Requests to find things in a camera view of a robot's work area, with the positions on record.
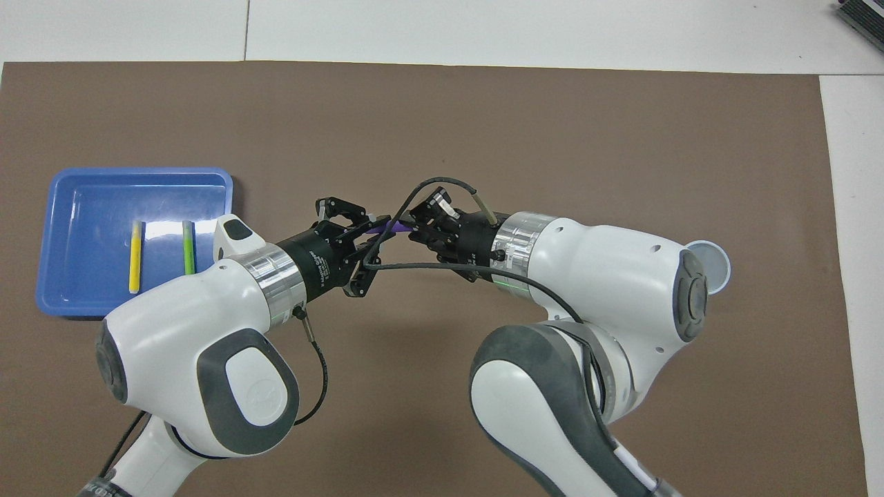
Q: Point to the pale blue mesh pen cup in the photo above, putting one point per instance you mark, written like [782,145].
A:
[718,266]

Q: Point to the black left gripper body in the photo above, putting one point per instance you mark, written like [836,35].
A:
[321,262]

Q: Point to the yellow pen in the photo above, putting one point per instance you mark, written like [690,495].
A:
[136,259]

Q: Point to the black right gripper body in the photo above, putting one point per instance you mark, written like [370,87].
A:
[476,245]

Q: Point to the dark striped box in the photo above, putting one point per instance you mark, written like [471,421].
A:
[867,17]

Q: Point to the blue plastic tray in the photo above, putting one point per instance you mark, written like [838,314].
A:
[90,200]

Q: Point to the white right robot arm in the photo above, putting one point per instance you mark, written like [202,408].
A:
[608,276]

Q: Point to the purple pen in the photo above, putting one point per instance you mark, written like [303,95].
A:
[399,225]

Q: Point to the brown table mat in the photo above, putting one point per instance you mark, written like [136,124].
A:
[621,138]

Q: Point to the green pen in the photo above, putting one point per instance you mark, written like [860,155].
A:
[188,248]

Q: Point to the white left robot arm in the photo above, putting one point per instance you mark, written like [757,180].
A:
[173,331]

